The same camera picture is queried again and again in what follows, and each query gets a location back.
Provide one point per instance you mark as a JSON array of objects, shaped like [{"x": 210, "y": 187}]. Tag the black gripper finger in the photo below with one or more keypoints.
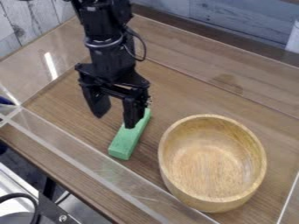
[
  {"x": 133, "y": 113},
  {"x": 97, "y": 100}
]

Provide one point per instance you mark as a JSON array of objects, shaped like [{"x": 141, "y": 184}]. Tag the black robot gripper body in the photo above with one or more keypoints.
[{"x": 109, "y": 75}]

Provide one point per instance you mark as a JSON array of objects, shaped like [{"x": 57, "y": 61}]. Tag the green rectangular block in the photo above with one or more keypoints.
[{"x": 125, "y": 139}]

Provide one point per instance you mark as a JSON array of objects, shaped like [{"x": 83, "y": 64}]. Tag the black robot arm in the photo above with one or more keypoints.
[{"x": 104, "y": 18}]

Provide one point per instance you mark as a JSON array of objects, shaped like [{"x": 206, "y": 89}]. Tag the brown wooden bowl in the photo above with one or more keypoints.
[{"x": 212, "y": 162}]

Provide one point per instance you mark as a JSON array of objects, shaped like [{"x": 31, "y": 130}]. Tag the black metal stand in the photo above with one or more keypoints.
[{"x": 48, "y": 209}]

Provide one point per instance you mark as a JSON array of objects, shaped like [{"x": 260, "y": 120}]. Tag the clear acrylic front wall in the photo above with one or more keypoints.
[{"x": 125, "y": 197}]

